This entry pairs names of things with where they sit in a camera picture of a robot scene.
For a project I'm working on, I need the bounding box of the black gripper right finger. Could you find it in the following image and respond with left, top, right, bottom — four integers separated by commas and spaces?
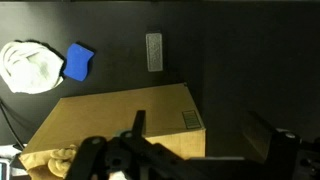
241, 111, 320, 180

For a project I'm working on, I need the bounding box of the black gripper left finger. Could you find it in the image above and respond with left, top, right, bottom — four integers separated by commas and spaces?
64, 109, 174, 180

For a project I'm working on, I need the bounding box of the brown plush moose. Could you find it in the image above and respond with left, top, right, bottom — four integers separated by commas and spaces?
27, 144, 78, 180

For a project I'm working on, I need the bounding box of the blue sponge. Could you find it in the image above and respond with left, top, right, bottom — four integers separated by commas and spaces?
63, 43, 95, 81

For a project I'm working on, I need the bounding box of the grey black eraser block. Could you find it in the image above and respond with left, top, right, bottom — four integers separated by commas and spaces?
146, 32, 163, 72

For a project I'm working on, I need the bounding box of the white towel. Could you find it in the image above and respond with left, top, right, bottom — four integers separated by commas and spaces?
0, 42, 64, 94

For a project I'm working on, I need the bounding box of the brown cardboard box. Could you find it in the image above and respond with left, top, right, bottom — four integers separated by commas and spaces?
20, 83, 206, 169

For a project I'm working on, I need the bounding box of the black cable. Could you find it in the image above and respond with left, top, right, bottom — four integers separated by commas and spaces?
0, 99, 26, 151

